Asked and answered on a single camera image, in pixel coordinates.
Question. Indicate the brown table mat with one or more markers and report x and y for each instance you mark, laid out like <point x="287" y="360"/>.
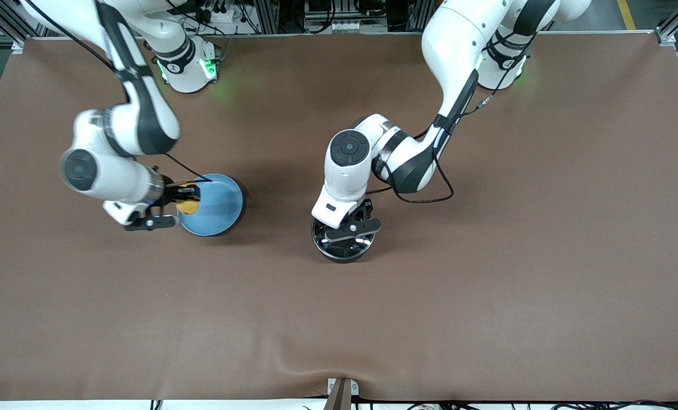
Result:
<point x="487" y="313"/>

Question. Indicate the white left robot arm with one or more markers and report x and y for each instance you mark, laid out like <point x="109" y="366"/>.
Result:
<point x="458" y="34"/>

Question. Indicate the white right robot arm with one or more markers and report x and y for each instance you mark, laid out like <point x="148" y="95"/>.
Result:
<point x="145" y="114"/>

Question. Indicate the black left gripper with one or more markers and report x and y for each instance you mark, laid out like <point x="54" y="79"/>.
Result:
<point x="362" y="210"/>

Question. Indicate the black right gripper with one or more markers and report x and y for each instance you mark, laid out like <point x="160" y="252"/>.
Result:
<point x="172" y="191"/>

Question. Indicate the round blue plate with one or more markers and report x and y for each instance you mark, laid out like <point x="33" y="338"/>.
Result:
<point x="219" y="205"/>

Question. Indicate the glass lid with blue knob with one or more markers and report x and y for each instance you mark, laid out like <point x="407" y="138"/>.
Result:
<point x="334" y="248"/>

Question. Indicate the white power strip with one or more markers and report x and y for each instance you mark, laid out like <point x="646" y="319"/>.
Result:
<point x="344" y="26"/>

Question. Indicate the yellow potato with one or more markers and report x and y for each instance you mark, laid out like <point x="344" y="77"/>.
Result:
<point x="189" y="207"/>

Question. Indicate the metal table clamp bracket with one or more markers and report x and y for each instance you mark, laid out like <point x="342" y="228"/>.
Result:
<point x="341" y="394"/>

